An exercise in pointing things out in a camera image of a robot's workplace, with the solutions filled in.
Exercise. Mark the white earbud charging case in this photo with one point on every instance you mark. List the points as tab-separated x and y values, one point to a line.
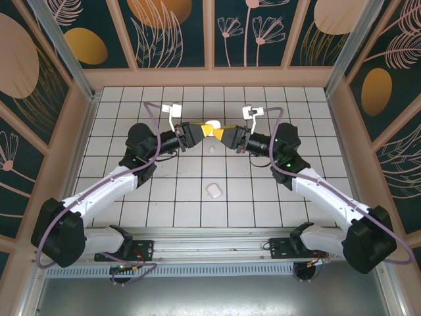
213	191

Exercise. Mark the aluminium side rail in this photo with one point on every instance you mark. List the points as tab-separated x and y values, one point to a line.
340	138
82	141

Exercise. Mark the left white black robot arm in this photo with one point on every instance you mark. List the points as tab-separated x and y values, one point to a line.
98	191

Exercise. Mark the aluminium frame post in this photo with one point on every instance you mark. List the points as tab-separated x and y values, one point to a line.
352	49
65	56

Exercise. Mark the grey metal sheet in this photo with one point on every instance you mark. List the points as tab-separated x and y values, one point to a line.
210	296

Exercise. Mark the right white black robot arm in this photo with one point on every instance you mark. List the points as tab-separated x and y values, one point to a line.
322	194

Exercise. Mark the aluminium mounting rail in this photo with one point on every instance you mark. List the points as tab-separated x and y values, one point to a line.
210	245

